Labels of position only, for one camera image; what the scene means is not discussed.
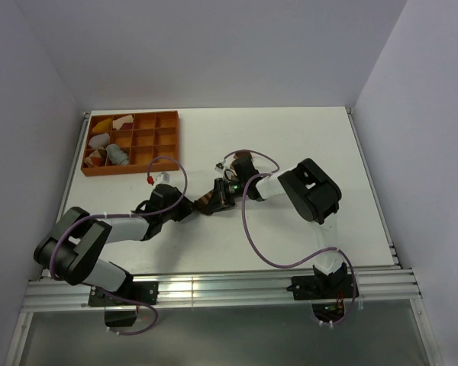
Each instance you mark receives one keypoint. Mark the orange white rolled sock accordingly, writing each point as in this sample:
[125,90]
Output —
[95,158]

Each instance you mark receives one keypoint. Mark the brown striped sock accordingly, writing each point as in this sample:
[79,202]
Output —
[227,175]

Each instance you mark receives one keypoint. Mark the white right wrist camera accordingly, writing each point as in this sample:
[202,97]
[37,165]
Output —
[221,166]

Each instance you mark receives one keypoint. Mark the aluminium table edge rail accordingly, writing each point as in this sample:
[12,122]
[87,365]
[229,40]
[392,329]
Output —
[373,189]

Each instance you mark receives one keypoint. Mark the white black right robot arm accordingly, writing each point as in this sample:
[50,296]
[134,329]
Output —
[314,195]

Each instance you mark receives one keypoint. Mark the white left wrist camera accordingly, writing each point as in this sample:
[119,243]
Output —
[163,176]

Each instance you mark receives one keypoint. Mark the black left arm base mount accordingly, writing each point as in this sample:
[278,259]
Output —
[121,309]

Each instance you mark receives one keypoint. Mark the aluminium front frame rail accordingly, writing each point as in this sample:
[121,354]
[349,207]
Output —
[221,290]

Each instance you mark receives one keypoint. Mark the yellow rolled sock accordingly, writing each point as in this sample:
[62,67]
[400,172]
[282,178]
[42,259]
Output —
[102,126]

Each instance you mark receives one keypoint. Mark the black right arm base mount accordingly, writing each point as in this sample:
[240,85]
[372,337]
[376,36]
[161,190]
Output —
[335,287]

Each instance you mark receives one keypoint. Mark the orange wooden compartment tray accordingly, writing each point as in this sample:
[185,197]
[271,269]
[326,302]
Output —
[153,140]

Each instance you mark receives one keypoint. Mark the grey sock with black stripes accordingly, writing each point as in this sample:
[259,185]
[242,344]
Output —
[117,155]

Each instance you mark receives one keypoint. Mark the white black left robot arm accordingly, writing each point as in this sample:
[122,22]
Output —
[71,250]

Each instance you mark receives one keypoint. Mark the white maroon rolled sock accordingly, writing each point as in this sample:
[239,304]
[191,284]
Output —
[125,122]

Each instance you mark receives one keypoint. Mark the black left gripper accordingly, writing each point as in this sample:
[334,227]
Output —
[187,207]

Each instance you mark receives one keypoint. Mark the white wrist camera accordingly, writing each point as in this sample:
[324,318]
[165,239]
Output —
[221,166]
[163,176]

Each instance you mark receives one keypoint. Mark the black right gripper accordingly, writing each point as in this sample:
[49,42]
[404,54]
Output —
[220,199]

